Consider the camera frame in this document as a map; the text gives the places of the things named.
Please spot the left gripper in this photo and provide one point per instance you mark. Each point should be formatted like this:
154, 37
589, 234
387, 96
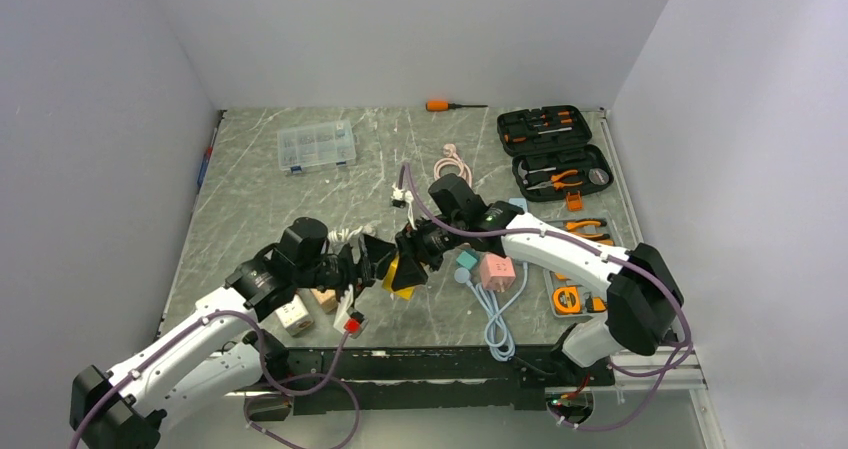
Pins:
372, 252

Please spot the yellow cube adapter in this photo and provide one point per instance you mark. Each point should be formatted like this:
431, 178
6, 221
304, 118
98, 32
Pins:
389, 282

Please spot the white plug with cord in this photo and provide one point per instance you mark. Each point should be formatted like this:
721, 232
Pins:
344, 235

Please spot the white cube adapter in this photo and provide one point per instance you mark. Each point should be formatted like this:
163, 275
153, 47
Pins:
294, 316

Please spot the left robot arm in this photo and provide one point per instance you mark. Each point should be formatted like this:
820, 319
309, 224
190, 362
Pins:
220, 346

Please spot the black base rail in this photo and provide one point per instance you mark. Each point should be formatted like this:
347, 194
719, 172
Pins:
397, 378

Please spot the pink cube socket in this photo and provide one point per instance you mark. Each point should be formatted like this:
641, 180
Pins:
496, 273

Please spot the black tool case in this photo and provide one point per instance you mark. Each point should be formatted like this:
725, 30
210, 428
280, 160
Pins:
548, 140

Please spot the grey tool case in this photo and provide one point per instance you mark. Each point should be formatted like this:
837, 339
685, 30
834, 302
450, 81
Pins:
581, 264

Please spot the clear screw organizer box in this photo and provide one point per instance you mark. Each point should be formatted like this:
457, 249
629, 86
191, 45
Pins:
316, 146

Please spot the orange handled screwdriver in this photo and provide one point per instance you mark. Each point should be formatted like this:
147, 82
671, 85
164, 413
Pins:
436, 106

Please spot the orange cube adapter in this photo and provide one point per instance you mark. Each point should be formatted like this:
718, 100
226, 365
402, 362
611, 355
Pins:
326, 300

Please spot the orange handled pliers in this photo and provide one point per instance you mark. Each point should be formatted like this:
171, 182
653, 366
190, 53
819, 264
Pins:
566, 179

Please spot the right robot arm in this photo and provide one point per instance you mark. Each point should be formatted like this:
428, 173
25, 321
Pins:
641, 296

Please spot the light blue power strip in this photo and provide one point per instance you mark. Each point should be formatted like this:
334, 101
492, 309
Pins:
519, 202

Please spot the orange tape measure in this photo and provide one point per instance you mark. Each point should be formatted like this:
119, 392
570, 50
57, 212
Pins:
566, 301

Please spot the light blue round plug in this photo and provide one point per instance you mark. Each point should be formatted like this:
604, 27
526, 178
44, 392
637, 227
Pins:
462, 276

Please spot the teal cube adapter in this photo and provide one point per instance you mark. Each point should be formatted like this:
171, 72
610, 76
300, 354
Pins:
467, 259

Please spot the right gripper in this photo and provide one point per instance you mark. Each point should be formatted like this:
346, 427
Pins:
414, 251

